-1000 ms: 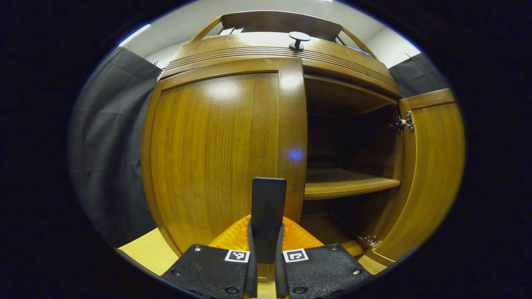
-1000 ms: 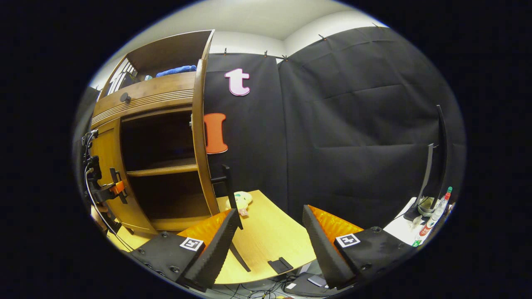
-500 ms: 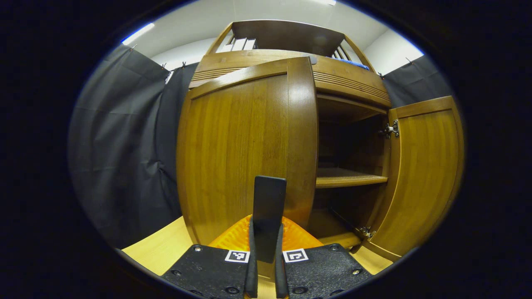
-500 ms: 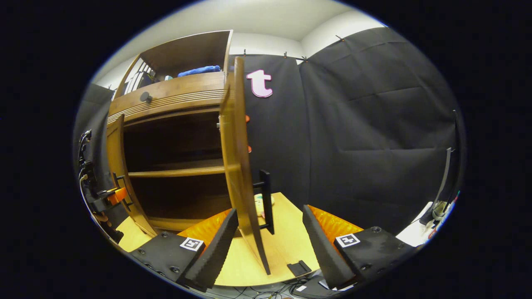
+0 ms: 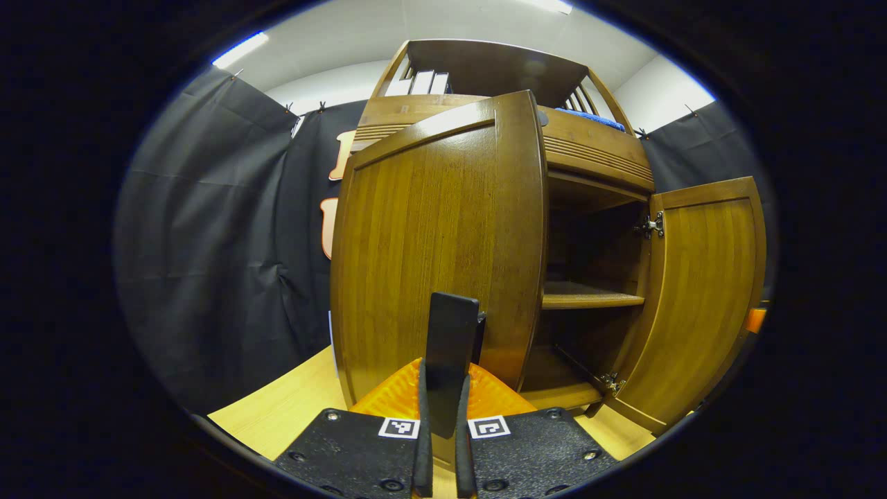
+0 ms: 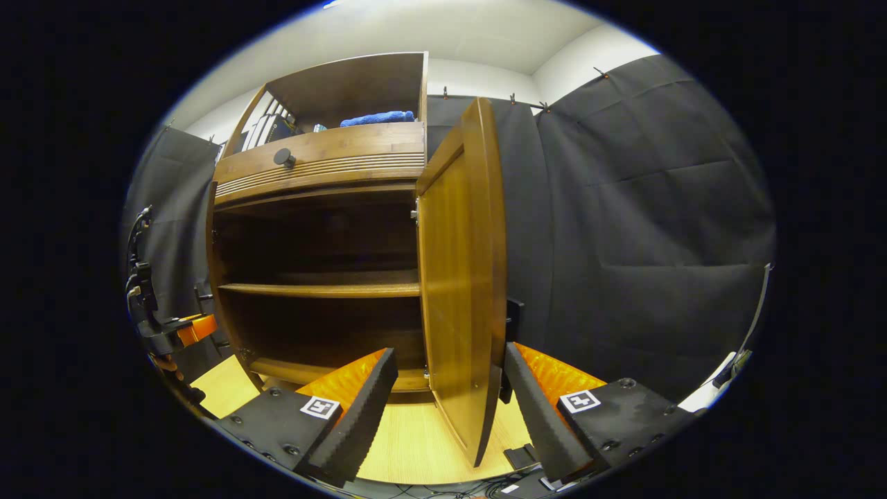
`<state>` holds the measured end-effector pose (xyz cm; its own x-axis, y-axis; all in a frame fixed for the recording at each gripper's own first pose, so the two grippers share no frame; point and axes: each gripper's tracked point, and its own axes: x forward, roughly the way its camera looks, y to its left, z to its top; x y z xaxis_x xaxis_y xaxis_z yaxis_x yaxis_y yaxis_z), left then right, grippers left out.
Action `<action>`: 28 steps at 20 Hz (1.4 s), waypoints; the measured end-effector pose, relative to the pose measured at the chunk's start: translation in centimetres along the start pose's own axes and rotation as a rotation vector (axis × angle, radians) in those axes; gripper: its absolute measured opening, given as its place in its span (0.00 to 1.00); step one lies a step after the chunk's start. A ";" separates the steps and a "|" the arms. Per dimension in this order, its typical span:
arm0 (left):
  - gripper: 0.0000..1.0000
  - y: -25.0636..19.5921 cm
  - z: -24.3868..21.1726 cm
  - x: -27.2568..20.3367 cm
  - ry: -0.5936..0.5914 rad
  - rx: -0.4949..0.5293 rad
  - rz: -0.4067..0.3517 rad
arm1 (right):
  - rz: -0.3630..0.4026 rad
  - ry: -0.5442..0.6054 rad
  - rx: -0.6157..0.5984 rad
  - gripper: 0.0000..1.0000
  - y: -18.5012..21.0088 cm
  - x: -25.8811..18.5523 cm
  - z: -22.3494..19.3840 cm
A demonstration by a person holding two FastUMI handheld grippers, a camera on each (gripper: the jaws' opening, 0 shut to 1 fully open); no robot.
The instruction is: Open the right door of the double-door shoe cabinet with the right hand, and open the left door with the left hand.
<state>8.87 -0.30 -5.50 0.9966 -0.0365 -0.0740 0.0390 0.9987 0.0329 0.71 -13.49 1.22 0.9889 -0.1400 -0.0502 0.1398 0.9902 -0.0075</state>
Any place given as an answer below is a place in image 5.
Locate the wooden shoe cabinet door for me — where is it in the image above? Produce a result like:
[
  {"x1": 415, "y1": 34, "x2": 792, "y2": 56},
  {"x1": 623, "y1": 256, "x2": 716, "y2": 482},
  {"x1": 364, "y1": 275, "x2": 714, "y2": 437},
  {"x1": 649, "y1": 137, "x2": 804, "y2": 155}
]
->
[
  {"x1": 596, "y1": 177, "x2": 767, "y2": 436},
  {"x1": 330, "y1": 90, "x2": 550, "y2": 410}
]

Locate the black backdrop cloth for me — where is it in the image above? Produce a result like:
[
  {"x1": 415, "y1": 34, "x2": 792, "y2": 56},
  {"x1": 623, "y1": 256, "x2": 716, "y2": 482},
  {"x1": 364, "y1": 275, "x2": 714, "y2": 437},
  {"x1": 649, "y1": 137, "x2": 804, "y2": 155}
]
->
[{"x1": 114, "y1": 66, "x2": 777, "y2": 417}]

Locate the black cabinet door handle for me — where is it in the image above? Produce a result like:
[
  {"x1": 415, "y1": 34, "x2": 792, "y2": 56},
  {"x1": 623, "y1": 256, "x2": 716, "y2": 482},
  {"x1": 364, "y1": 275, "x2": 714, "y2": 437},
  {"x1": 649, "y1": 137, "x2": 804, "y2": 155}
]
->
[{"x1": 424, "y1": 292, "x2": 486, "y2": 439}]

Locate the blue folded towel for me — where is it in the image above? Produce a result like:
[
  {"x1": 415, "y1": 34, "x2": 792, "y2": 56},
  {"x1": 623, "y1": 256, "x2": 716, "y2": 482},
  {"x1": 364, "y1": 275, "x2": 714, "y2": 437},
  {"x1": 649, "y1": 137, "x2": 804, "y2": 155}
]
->
[{"x1": 554, "y1": 107, "x2": 626, "y2": 132}]

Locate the wooden double-door shoe cabinet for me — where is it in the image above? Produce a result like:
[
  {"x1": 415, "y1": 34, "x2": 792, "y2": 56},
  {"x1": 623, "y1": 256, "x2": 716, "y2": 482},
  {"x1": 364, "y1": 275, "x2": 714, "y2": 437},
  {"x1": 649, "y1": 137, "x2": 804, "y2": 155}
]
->
[{"x1": 350, "y1": 39, "x2": 656, "y2": 417}]

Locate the wooden inner cabinet shelf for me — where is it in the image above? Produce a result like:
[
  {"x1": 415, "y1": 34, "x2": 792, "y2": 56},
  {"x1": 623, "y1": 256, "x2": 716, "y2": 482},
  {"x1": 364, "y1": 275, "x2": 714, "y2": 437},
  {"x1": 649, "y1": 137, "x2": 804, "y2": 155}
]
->
[{"x1": 542, "y1": 281, "x2": 645, "y2": 310}]

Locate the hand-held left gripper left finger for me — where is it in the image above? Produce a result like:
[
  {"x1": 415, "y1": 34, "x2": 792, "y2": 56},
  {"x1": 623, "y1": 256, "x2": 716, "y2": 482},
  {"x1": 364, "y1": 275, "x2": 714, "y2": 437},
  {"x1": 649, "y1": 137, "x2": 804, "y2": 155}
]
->
[{"x1": 274, "y1": 357, "x2": 434, "y2": 499}]

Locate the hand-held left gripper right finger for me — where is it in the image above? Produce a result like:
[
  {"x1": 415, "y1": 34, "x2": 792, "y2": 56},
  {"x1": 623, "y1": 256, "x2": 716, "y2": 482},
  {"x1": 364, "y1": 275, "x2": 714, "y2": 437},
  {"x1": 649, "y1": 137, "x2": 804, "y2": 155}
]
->
[{"x1": 454, "y1": 367, "x2": 619, "y2": 499}]

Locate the long ceiling light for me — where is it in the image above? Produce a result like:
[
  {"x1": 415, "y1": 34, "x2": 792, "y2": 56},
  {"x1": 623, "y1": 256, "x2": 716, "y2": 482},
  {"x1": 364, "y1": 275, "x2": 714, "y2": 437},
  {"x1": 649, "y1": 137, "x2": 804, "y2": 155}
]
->
[{"x1": 211, "y1": 31, "x2": 270, "y2": 69}]

